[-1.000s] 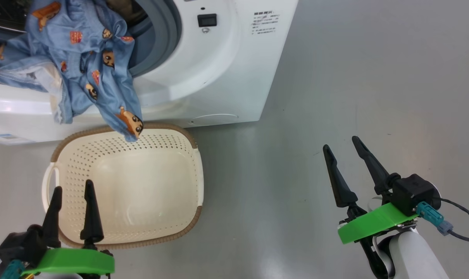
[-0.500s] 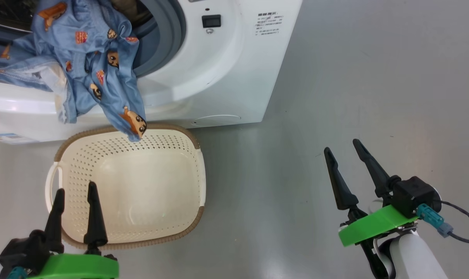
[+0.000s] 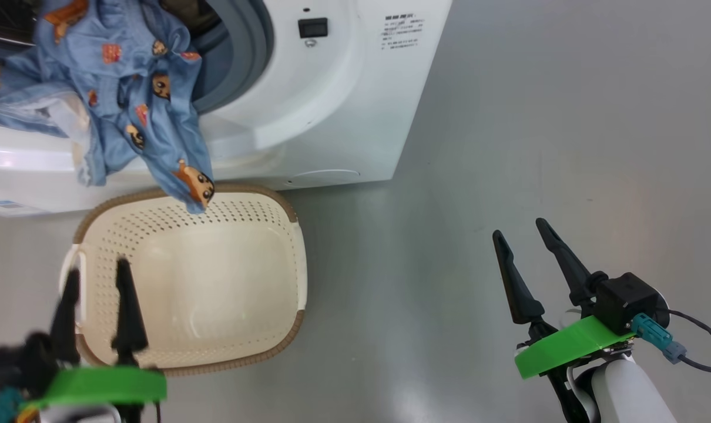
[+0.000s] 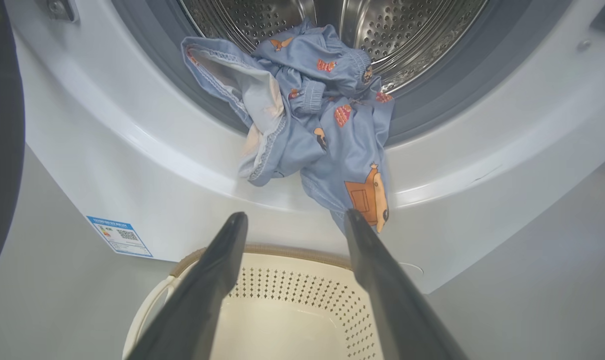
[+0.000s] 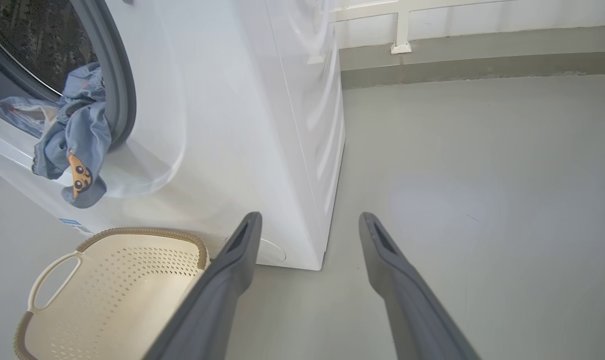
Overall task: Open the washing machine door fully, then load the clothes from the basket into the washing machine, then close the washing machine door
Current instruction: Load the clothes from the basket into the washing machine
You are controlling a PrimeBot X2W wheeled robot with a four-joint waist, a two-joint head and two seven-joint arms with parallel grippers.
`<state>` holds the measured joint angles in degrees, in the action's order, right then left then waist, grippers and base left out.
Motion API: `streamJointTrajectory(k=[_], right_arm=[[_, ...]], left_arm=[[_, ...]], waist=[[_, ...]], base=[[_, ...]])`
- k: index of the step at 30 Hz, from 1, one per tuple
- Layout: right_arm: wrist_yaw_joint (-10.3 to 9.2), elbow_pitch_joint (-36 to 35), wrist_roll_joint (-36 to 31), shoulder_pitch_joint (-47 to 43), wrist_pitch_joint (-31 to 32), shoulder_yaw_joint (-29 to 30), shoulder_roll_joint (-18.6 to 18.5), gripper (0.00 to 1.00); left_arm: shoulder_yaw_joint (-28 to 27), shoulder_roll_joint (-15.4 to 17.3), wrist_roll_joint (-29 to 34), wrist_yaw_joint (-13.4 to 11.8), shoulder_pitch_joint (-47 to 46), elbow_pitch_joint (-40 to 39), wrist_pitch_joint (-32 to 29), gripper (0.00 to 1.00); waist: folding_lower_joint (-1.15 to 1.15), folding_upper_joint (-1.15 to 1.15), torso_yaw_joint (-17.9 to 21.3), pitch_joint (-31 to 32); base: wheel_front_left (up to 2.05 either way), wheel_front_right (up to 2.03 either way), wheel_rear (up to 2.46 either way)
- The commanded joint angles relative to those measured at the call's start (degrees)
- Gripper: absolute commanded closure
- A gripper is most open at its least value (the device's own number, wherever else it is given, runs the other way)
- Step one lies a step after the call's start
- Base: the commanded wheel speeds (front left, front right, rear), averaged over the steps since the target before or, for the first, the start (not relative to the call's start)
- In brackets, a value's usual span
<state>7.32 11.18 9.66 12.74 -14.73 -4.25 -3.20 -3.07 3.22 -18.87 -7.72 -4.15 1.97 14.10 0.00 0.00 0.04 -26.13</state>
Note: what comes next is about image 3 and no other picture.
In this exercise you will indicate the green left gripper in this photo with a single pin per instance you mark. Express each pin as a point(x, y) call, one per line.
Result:
point(97, 388)

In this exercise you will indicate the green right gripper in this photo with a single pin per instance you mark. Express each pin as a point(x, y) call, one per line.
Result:
point(567, 349)

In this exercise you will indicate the blue cartoon print garment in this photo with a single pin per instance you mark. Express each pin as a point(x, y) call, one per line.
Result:
point(114, 88)

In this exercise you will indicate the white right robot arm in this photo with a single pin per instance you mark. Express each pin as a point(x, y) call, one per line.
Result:
point(626, 393)

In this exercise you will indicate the cream perforated laundry basket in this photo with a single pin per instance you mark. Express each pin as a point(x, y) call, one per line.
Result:
point(214, 282)

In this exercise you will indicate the white front-load washing machine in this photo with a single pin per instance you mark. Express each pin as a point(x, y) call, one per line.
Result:
point(344, 117)

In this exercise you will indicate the grey rubber door gasket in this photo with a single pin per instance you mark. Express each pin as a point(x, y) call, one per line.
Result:
point(244, 47)

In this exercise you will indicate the steel washing drum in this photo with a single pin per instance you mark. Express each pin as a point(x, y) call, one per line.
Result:
point(3, 23)

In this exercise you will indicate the blue energy label sticker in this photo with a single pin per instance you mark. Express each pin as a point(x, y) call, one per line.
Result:
point(3, 207)

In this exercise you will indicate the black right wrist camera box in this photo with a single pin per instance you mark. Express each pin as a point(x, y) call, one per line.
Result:
point(626, 302)

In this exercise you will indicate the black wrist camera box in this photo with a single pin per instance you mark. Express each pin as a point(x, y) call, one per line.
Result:
point(626, 302)
point(20, 364)

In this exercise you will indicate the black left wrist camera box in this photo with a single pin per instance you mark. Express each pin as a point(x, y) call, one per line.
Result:
point(20, 364)

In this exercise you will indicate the teal right camera connector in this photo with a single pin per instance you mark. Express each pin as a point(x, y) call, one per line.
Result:
point(655, 335)

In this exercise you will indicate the teal camera connector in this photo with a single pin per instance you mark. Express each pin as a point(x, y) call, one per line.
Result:
point(0, 405)
point(655, 335)

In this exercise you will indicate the teal left camera connector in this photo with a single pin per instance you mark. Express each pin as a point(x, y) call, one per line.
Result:
point(0, 405)

